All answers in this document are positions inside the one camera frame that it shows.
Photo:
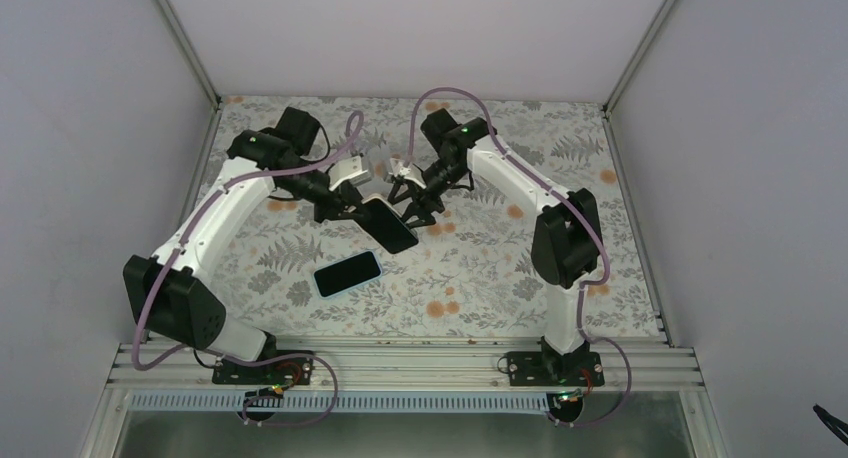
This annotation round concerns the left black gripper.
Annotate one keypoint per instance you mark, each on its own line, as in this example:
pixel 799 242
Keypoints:
pixel 347 196

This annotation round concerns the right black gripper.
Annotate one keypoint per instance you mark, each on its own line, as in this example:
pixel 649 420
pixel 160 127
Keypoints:
pixel 417 210

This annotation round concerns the black phone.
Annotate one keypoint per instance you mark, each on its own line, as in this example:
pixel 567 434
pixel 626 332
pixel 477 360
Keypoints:
pixel 381 222

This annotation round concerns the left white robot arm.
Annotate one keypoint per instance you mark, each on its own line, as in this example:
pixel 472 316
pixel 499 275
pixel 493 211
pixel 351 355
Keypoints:
pixel 172 304

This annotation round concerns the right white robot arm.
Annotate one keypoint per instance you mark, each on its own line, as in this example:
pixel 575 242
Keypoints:
pixel 566 238

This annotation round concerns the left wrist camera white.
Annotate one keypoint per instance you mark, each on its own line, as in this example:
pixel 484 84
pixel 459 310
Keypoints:
pixel 355 170

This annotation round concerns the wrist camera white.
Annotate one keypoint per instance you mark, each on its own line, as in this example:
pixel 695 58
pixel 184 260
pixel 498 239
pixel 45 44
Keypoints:
pixel 355 170
pixel 399 170

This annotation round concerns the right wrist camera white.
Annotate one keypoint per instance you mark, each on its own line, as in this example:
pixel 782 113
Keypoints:
pixel 399 170

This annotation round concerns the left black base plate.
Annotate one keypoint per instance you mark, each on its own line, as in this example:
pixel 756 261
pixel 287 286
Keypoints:
pixel 262 369

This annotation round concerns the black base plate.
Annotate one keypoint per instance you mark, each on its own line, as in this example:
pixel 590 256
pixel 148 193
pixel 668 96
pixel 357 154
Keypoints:
pixel 543 369
pixel 262 369

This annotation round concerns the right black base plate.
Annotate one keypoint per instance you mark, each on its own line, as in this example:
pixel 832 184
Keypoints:
pixel 543 369

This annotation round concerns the aluminium rail frame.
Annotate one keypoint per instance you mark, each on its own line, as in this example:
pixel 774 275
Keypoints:
pixel 403 376

